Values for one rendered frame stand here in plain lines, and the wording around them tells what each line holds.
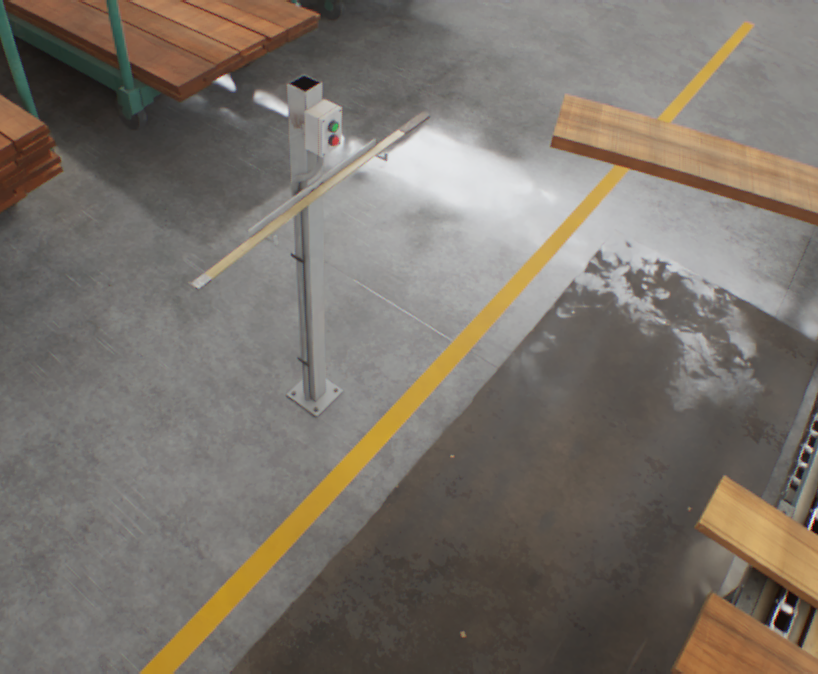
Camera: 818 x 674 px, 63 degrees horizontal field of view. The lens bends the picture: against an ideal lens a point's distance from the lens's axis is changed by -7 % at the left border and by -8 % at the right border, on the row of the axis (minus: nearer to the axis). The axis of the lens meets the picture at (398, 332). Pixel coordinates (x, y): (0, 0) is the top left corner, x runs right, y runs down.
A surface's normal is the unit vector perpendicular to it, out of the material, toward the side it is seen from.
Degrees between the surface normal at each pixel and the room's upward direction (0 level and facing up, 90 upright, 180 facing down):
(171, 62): 0
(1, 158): 90
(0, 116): 0
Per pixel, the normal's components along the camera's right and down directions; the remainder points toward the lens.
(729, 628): 0.07, -0.62
